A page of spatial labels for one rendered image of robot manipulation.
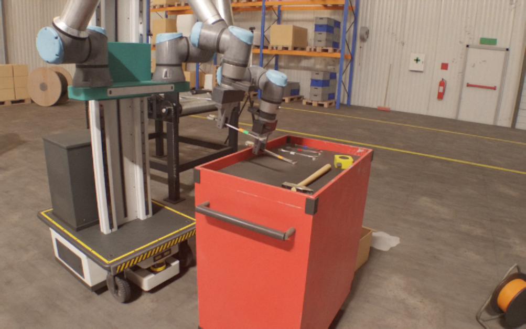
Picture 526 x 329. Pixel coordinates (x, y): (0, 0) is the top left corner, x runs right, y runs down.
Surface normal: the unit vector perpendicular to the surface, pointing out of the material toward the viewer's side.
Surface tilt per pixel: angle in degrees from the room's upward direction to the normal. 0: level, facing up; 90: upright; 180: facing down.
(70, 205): 90
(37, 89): 90
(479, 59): 90
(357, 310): 0
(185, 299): 0
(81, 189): 90
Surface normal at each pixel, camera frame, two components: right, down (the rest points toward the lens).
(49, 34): -0.31, 0.32
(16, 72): 0.84, 0.19
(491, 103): -0.49, 0.21
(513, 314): 0.18, 0.28
